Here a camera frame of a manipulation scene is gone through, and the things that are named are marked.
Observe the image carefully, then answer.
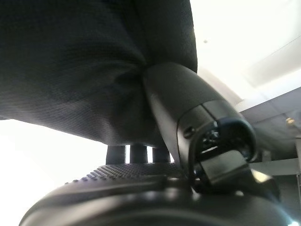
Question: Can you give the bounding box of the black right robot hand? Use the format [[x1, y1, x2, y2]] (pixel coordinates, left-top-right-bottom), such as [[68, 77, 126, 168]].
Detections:
[[18, 62, 294, 226]]

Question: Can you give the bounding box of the navy black garment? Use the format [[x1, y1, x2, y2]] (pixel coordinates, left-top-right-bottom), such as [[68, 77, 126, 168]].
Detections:
[[0, 0, 198, 146]]

